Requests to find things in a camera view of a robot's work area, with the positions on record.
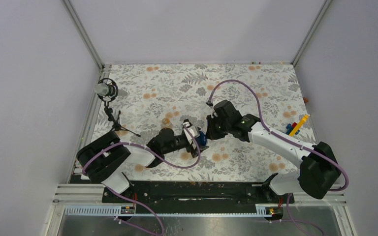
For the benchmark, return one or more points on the floral table mat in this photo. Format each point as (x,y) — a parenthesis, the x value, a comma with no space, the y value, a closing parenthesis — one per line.
(180,92)

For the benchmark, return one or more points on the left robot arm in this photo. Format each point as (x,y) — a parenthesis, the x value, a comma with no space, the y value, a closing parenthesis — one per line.
(101,159)

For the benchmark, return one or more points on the round blue pill organizer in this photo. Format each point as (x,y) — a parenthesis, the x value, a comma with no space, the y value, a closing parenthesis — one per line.
(201,139)

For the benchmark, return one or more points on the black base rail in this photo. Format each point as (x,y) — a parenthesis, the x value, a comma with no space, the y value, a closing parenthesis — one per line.
(203,197)

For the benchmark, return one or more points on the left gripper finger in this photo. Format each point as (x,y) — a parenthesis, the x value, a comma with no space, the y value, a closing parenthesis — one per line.
(194,152)
(202,148)

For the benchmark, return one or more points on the white slotted cable duct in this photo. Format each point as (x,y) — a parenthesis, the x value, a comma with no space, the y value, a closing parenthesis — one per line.
(128,211)

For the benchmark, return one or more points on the colourful toy block stack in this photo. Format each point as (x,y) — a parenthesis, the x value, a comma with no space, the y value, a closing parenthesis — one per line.
(293,129)

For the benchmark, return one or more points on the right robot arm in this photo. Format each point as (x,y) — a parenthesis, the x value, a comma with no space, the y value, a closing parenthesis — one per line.
(317,165)

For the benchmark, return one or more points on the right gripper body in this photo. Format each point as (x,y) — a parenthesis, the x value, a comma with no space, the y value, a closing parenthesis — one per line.
(218,129)

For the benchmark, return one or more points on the microphone on tripod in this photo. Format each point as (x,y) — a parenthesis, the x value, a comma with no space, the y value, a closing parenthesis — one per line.
(107,91)

